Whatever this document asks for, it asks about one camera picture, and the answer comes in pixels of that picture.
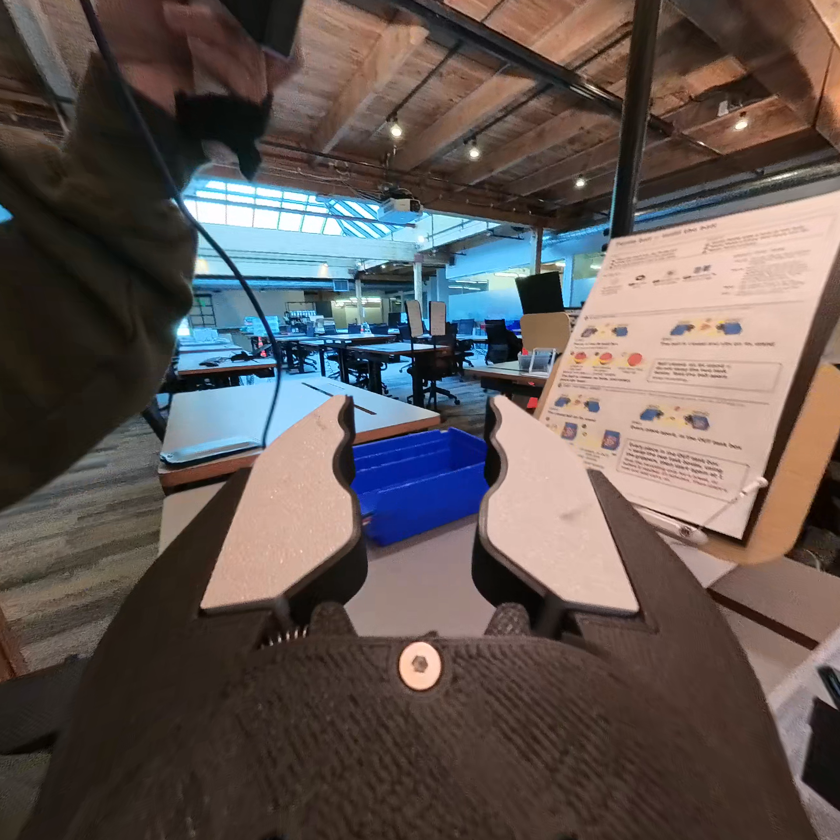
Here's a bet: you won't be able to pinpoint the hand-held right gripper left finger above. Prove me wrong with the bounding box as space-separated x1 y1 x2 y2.
199 395 370 616

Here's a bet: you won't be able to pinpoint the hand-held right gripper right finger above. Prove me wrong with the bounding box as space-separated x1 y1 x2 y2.
471 395 641 616

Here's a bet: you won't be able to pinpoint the person's left hand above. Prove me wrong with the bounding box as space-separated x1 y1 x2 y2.
140 0 293 114

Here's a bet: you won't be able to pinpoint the grey flat pad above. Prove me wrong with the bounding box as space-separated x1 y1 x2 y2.
161 436 263 467

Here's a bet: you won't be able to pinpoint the blue plastic bin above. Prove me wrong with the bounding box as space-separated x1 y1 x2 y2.
351 428 490 547

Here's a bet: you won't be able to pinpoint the printed instruction sheet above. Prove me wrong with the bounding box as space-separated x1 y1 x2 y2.
537 192 840 540

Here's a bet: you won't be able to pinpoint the skylight window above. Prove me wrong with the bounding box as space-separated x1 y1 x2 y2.
184 180 395 238

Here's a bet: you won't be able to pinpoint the wooden document board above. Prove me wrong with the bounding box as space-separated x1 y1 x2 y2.
518 311 572 368

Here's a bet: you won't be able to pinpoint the rows of office desks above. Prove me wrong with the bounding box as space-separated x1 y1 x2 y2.
174 328 549 408

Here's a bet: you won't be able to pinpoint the group of black office chairs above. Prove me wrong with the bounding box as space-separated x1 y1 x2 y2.
341 318 526 411

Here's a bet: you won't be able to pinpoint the large black screen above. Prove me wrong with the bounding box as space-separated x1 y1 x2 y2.
515 272 567 316

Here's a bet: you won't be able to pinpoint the white ceiling projector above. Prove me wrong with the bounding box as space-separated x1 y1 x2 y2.
379 197 425 228

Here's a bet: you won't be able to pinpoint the wooden pillar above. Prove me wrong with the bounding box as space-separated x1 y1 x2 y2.
0 607 27 683

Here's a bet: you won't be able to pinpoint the black vertical pole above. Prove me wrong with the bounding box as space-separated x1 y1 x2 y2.
610 0 661 241

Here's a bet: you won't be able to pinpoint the thin black cable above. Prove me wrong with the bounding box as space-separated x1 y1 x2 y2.
77 0 284 450

